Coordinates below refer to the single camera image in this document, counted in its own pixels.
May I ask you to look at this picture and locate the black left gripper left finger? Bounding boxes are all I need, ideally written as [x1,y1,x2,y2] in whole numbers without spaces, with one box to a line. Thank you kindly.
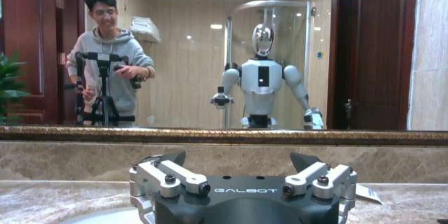
[130,151,212,224]

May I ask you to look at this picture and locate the person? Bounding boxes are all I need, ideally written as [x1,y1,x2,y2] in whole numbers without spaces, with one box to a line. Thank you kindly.
[66,0,158,127]

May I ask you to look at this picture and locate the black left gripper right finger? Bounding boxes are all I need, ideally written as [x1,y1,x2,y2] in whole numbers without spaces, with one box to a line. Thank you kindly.
[283,152,359,224]

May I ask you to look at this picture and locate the gold mirror frame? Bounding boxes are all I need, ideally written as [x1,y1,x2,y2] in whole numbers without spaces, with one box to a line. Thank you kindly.
[0,125,448,146]

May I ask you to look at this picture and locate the white paper card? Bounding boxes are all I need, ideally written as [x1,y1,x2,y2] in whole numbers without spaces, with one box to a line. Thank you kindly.
[355,183,383,205]

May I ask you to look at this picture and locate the white sink basin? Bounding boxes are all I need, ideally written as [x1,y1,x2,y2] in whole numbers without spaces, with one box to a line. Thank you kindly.
[59,205,142,224]

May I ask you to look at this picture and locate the green potted plant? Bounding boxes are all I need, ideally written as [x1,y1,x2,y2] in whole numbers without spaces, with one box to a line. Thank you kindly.
[0,51,32,125]

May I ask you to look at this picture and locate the black tripod control rig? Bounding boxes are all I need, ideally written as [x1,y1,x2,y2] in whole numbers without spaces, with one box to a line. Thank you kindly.
[72,50,146,127]

